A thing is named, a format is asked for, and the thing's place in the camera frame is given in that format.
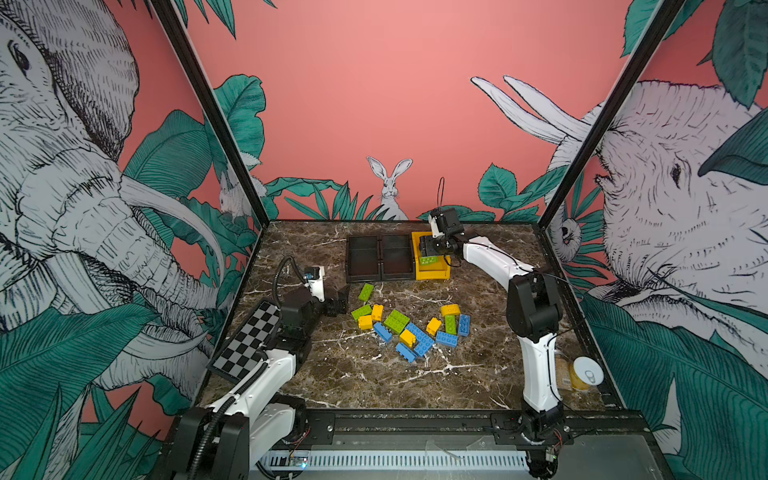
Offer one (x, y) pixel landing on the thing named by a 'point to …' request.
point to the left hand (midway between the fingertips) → (335, 280)
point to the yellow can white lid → (585, 372)
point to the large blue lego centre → (423, 342)
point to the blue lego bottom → (405, 352)
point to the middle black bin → (396, 261)
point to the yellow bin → (429, 272)
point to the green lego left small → (363, 311)
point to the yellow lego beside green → (377, 312)
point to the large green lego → (396, 321)
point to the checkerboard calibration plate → (248, 342)
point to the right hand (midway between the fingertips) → (425, 239)
